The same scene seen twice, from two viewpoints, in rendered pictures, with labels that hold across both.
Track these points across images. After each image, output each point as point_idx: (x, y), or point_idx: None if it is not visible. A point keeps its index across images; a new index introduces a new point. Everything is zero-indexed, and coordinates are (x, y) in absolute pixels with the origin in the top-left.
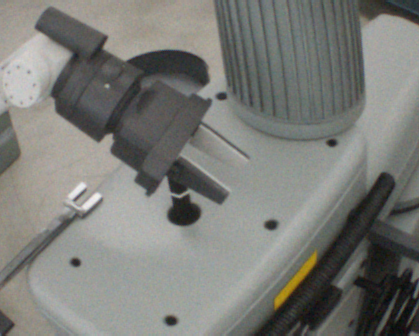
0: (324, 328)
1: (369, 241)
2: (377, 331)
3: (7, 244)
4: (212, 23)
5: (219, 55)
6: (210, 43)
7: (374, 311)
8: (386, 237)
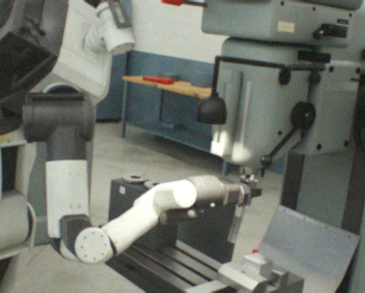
0: (330, 91)
1: (362, 64)
2: None
3: (52, 275)
4: (246, 216)
5: (246, 232)
6: (241, 225)
7: (363, 172)
8: None
